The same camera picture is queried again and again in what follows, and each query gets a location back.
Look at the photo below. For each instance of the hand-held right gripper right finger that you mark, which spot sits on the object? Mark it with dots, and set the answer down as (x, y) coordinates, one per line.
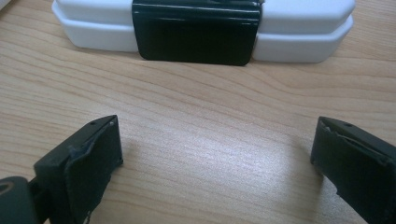
(361, 168)

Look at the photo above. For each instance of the black glossy case latch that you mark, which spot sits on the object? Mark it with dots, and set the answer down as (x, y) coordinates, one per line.
(196, 34)

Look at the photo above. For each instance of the white plastic case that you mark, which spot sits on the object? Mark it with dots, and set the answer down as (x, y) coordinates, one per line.
(305, 31)

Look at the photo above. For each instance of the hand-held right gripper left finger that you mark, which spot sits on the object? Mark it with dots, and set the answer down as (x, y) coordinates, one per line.
(84, 168)

